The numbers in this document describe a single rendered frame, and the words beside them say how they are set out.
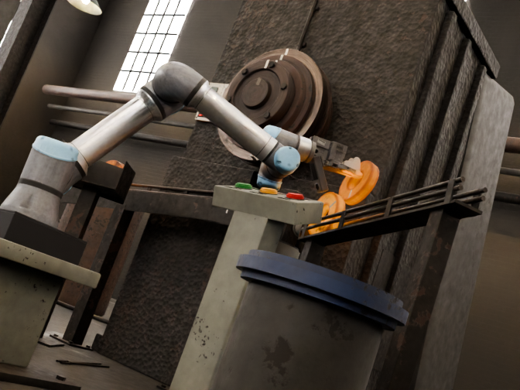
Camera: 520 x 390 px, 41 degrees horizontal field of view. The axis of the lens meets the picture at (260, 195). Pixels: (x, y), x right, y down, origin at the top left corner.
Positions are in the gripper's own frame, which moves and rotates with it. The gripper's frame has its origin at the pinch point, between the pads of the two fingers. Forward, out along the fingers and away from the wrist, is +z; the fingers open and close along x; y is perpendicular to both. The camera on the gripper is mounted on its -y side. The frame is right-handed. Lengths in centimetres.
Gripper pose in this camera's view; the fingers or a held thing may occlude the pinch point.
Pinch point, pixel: (360, 176)
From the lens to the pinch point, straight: 225.0
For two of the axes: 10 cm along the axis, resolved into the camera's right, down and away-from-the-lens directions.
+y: 2.7, -9.5, 1.4
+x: -3.2, 0.5, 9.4
